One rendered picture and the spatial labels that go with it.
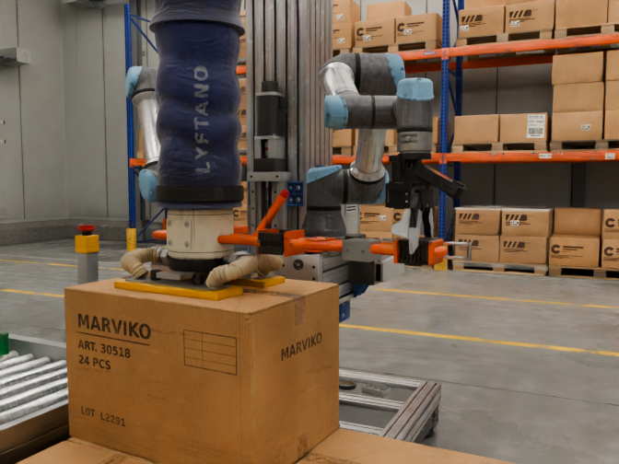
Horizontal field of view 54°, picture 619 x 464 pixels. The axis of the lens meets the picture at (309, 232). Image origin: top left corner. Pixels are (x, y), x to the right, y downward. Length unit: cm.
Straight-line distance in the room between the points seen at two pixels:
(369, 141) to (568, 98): 676
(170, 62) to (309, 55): 81
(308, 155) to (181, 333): 100
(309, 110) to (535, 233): 645
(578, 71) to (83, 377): 760
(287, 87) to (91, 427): 129
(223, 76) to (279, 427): 85
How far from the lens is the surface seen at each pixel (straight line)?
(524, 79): 992
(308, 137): 222
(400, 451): 164
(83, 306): 167
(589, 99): 853
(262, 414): 140
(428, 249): 127
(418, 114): 129
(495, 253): 853
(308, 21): 229
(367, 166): 194
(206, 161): 152
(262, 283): 158
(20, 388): 228
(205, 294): 144
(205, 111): 153
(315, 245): 139
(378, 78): 174
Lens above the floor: 122
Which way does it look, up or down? 5 degrees down
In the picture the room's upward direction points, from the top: straight up
